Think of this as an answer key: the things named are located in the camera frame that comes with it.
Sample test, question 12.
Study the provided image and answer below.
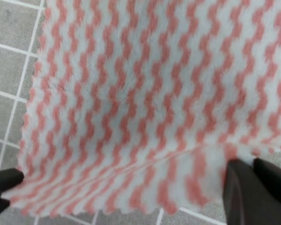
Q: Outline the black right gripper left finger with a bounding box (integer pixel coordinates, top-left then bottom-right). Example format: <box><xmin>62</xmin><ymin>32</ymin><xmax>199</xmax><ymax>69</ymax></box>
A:
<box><xmin>222</xmin><ymin>159</ymin><xmax>281</xmax><ymax>225</ymax></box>

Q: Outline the pink white wavy striped towel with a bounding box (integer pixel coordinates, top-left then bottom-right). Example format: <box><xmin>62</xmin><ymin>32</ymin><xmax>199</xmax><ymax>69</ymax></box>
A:
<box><xmin>1</xmin><ymin>0</ymin><xmax>281</xmax><ymax>218</ymax></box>

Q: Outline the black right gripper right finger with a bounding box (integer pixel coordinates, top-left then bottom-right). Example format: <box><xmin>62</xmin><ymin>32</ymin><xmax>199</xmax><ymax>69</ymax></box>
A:
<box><xmin>253</xmin><ymin>158</ymin><xmax>281</xmax><ymax>203</ymax></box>

